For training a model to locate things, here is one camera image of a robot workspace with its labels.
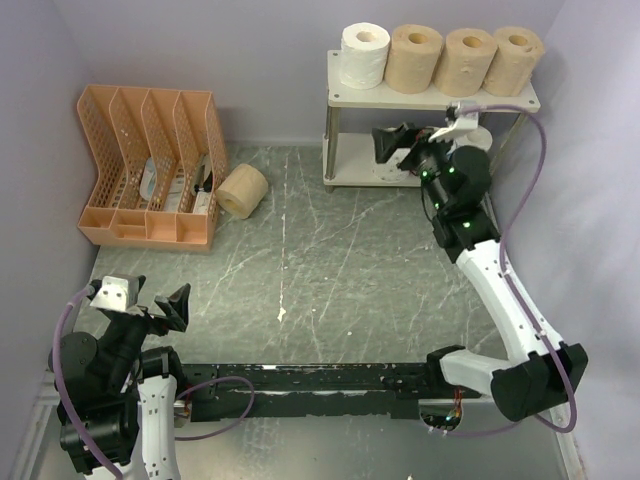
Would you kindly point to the papers in organizer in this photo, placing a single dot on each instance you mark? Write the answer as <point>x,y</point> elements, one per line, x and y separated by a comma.
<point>174,195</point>

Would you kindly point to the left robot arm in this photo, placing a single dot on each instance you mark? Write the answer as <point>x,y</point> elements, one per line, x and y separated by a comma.
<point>116,405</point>

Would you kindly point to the black pen in organizer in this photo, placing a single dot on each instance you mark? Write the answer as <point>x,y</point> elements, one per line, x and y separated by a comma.
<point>201,174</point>

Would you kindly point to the brown roll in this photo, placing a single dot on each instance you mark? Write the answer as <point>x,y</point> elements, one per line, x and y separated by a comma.
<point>464,62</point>
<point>242,191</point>
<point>413,55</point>
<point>518,52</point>

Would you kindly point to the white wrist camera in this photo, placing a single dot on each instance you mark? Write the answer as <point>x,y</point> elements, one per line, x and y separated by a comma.
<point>117,293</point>
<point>461,117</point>

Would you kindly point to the white roll front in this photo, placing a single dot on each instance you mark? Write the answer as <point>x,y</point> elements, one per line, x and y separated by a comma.
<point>363,57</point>

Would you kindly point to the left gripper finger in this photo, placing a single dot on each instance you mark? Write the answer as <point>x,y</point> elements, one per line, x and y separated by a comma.
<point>175,309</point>
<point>137,285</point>

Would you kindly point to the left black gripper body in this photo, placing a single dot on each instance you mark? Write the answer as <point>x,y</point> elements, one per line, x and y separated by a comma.
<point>128,329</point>

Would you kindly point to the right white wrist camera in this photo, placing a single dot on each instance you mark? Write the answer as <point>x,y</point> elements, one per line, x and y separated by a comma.
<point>461,117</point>

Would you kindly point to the brown roll front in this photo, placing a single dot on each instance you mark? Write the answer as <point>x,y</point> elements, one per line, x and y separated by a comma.
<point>518,52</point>

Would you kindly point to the white two-tier shelf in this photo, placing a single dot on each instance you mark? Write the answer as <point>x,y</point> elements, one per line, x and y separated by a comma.
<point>348,158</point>

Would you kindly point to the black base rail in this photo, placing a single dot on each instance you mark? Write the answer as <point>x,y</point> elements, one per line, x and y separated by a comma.
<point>397,390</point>

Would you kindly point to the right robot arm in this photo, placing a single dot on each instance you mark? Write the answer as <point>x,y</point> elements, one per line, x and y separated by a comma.
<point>541,370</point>

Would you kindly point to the peach plastic file organizer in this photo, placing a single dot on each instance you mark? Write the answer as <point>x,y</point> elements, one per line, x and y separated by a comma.
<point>160,154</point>

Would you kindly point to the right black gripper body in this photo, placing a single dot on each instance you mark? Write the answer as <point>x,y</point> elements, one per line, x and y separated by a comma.
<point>428,159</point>

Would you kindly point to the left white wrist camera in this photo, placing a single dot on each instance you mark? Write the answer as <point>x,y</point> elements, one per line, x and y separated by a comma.
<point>117,293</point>

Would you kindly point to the white patterned paper roll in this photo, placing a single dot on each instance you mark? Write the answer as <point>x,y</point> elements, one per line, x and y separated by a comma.
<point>480,138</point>

